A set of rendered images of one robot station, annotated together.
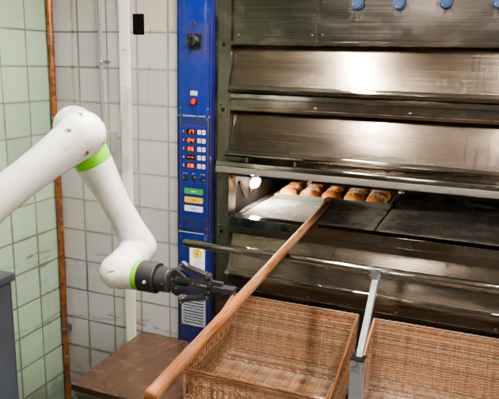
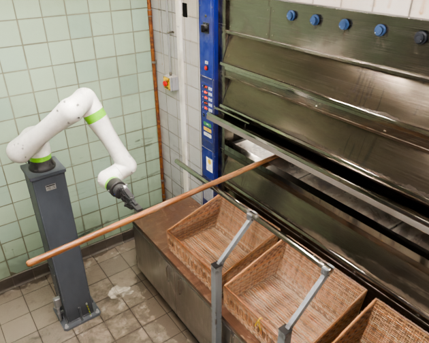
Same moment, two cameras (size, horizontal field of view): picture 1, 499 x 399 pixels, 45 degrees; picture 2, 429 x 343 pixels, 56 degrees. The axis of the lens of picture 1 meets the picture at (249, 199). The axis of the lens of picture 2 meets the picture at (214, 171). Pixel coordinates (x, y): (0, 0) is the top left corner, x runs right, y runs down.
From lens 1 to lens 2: 1.32 m
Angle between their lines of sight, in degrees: 34
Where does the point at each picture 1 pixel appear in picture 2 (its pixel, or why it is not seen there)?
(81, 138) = (62, 116)
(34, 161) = (44, 124)
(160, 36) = (194, 20)
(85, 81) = (165, 41)
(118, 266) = (102, 177)
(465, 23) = (356, 43)
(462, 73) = (349, 84)
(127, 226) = (114, 156)
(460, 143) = (345, 137)
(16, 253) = (127, 139)
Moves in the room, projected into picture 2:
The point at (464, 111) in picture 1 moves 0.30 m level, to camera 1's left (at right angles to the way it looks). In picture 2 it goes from (348, 113) to (286, 102)
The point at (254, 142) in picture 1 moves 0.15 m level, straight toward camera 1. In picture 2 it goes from (235, 102) to (222, 109)
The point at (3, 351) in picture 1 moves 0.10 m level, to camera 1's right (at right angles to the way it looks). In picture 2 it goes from (62, 203) to (73, 208)
